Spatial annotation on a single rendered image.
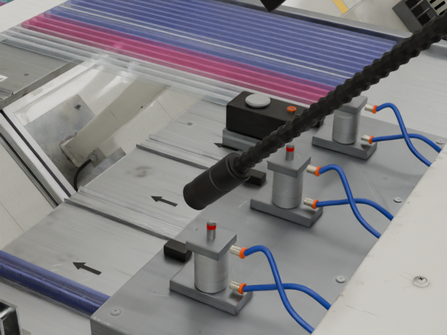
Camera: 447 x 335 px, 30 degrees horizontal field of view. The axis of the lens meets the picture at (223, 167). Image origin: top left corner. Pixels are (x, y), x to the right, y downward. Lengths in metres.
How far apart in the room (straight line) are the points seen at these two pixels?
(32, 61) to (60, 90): 1.12
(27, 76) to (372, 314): 0.58
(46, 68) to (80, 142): 1.01
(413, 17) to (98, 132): 0.80
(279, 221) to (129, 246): 0.14
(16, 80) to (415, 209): 0.52
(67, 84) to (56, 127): 0.15
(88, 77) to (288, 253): 1.65
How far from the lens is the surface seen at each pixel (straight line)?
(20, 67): 1.00
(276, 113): 0.79
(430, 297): 0.54
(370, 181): 0.67
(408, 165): 0.70
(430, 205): 0.62
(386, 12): 2.06
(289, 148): 0.60
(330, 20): 1.10
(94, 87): 2.20
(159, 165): 0.79
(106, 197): 0.75
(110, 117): 1.89
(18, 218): 1.91
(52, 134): 2.04
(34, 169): 1.59
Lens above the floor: 1.57
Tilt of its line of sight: 42 degrees down
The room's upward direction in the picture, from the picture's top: 55 degrees clockwise
